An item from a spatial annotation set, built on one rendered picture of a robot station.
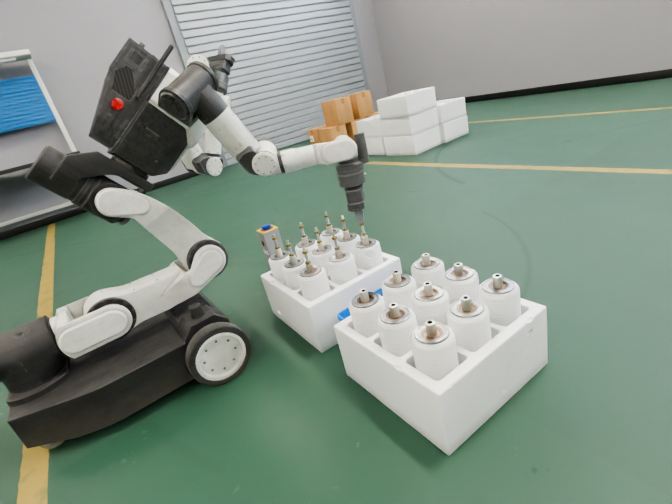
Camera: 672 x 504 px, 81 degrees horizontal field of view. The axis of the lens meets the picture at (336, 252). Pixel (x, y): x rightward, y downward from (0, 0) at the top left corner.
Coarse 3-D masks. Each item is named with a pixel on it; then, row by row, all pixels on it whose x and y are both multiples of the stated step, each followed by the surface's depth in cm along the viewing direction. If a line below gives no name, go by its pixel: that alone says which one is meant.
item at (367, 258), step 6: (354, 246) 140; (372, 246) 136; (378, 246) 137; (354, 252) 140; (360, 252) 136; (366, 252) 135; (372, 252) 136; (378, 252) 137; (360, 258) 137; (366, 258) 136; (372, 258) 136; (378, 258) 138; (360, 264) 139; (366, 264) 137; (372, 264) 137; (378, 264) 138
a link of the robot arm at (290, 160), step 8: (264, 144) 122; (272, 144) 125; (272, 152) 119; (280, 152) 123; (288, 152) 123; (296, 152) 123; (304, 152) 123; (312, 152) 122; (280, 160) 122; (288, 160) 122; (296, 160) 122; (304, 160) 123; (312, 160) 123; (280, 168) 123; (288, 168) 123; (296, 168) 124
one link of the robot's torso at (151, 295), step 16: (208, 256) 134; (224, 256) 138; (160, 272) 138; (176, 272) 134; (192, 272) 132; (208, 272) 135; (112, 288) 131; (128, 288) 130; (144, 288) 129; (160, 288) 132; (176, 288) 132; (192, 288) 134; (96, 304) 120; (112, 304) 122; (128, 304) 125; (144, 304) 130; (160, 304) 133; (176, 304) 136; (144, 320) 131
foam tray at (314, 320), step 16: (384, 256) 143; (368, 272) 134; (384, 272) 136; (400, 272) 141; (272, 288) 146; (288, 288) 137; (336, 288) 129; (352, 288) 130; (368, 288) 134; (272, 304) 156; (288, 304) 138; (304, 304) 125; (320, 304) 124; (336, 304) 128; (288, 320) 146; (304, 320) 130; (320, 320) 126; (336, 320) 129; (304, 336) 137; (320, 336) 127
